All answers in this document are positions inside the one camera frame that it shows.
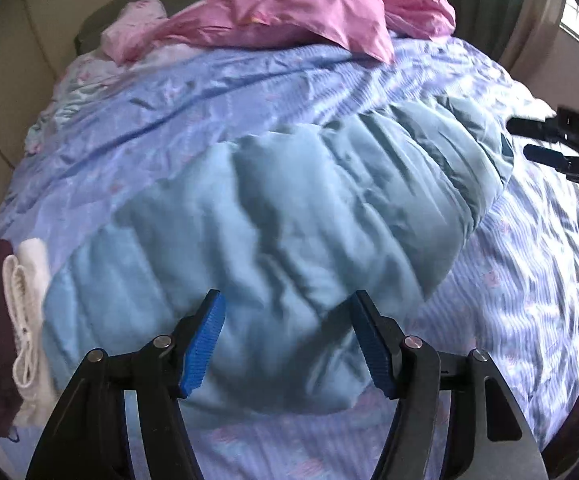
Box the purple striped bed sheet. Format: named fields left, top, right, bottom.
left=0, top=30, right=579, bottom=480

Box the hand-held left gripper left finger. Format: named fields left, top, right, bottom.
left=26, top=289, right=228, bottom=480

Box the pale pink floral cloth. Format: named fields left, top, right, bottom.
left=101, top=0, right=170, bottom=61

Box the pale blue floral quilt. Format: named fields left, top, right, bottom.
left=24, top=52, right=138, bottom=157

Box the grey headboard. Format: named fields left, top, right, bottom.
left=74, top=0, right=353, bottom=57

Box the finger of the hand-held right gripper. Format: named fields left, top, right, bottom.
left=523, top=143, right=579, bottom=182
left=507, top=116, right=571, bottom=142

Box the large pink pillow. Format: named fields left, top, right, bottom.
left=112, top=0, right=396, bottom=66

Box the white knit garment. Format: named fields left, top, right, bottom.
left=2, top=237, right=58, bottom=428

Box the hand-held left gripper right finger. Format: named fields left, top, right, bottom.
left=349, top=290, right=550, bottom=480

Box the small pink pillow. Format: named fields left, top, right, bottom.
left=375, top=0, right=457, bottom=41

